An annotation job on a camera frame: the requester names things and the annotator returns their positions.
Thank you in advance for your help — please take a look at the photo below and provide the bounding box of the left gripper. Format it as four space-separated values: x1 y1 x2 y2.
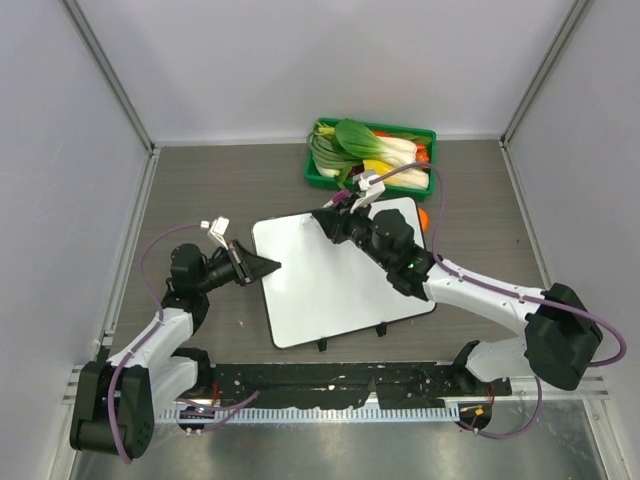
195 239 279 294

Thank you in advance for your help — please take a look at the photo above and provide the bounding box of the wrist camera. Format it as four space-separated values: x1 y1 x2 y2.
207 216 230 249
350 170 385 213

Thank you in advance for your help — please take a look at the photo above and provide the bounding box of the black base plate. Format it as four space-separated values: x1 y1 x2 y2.
181 362 512 410

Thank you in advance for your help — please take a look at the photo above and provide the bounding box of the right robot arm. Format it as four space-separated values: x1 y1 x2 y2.
312 208 603 395

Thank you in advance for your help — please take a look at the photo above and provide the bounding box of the white slotted cable duct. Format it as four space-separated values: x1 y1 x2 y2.
155 404 460 424

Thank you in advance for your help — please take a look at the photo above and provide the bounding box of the white whiteboard black frame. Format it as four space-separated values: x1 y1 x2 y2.
252 213 436 349

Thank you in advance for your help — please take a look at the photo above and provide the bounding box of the green bok choy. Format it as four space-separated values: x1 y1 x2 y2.
331 118 419 169

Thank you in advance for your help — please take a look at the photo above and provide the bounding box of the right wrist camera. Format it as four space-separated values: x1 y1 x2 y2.
350 170 385 213

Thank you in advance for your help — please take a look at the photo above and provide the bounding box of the orange tangerine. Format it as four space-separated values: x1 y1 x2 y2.
418 208 429 232

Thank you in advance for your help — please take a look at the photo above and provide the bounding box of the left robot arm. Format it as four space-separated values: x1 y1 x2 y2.
69 240 281 463

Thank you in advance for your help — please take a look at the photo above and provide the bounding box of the white marker with pink cap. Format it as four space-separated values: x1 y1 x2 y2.
302 189 351 225

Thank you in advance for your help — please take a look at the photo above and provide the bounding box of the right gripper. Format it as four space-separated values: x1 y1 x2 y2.
313 193 393 270

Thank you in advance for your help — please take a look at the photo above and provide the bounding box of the yellow bok choy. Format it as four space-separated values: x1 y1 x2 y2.
363 160 430 190

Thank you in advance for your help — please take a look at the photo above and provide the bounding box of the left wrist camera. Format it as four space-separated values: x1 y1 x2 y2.
207 216 230 249

